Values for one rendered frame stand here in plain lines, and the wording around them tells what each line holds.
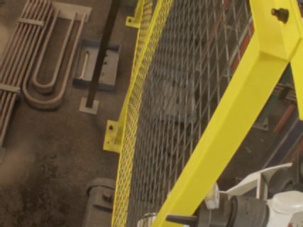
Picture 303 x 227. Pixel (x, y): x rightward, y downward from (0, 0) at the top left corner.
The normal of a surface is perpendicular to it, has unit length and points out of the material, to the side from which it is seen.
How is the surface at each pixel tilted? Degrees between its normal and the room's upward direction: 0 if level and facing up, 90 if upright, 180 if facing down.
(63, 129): 0
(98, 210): 0
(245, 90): 90
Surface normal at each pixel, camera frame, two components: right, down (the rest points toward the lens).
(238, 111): -0.07, 0.76
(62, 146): 0.24, -0.62
